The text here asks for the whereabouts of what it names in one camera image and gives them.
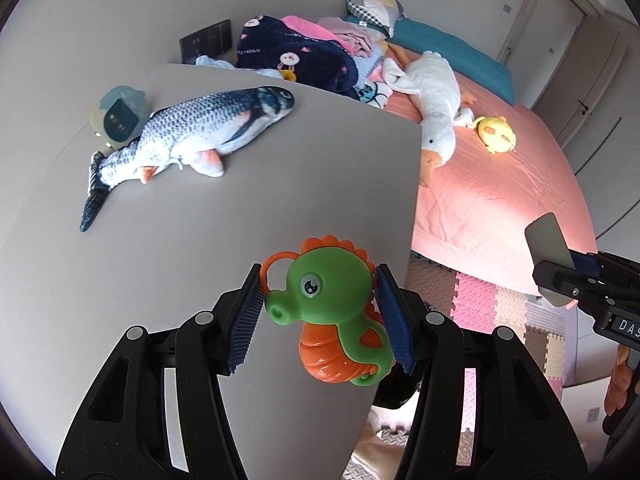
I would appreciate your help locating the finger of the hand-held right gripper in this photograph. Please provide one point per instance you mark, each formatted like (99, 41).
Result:
(565, 280)
(610, 266)

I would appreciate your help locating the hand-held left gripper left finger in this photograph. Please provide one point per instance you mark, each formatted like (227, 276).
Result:
(245, 320)

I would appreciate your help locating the teal pillow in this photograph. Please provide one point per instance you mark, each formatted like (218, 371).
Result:
(450, 55)

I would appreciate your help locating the checkered patchwork pillow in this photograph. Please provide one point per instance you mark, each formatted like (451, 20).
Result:
(375, 10)

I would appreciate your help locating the white cartoon print blanket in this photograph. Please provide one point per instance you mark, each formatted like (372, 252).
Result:
(375, 95)

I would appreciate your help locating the hot pink cloth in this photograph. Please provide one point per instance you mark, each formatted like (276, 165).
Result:
(310, 30)

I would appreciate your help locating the person's right hand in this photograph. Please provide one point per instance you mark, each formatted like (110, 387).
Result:
(620, 380)

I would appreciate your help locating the teal table clock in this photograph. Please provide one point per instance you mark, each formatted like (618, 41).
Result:
(120, 115)

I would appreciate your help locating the white goose plush toy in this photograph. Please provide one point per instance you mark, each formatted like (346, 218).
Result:
(435, 95)

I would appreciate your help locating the black wall switch panel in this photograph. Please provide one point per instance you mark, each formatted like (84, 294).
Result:
(205, 40)

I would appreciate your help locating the white baby cloth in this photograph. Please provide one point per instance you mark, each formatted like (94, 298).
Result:
(215, 61)

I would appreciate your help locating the colourful foam floor mat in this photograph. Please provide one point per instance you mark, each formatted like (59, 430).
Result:
(480, 300)

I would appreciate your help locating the person's leg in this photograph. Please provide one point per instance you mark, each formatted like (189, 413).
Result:
(372, 452)

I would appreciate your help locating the white wall switch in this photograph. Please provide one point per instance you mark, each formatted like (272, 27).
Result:
(507, 8)

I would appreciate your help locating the navy rabbit print blanket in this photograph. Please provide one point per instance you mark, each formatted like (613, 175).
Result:
(295, 62)

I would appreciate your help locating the light pink cloth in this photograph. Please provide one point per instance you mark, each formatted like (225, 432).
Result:
(357, 40)

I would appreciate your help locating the white wardrobe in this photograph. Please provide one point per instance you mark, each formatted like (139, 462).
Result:
(575, 60)

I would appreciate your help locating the small yellow duck toy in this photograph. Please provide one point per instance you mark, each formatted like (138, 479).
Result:
(287, 76)

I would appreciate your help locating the yellow chick plush toy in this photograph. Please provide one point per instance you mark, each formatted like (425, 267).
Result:
(496, 135)

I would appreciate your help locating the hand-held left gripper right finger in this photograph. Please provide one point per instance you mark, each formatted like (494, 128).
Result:
(396, 320)

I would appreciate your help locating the grey fish plush toy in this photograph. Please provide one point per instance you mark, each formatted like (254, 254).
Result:
(200, 120)

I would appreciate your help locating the light blue blanket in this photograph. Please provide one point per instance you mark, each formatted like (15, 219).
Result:
(372, 62)

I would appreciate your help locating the green seahorse toy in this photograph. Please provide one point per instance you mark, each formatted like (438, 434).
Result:
(330, 300)

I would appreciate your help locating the bed with pink sheet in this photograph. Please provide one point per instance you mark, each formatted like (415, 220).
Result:
(490, 200)

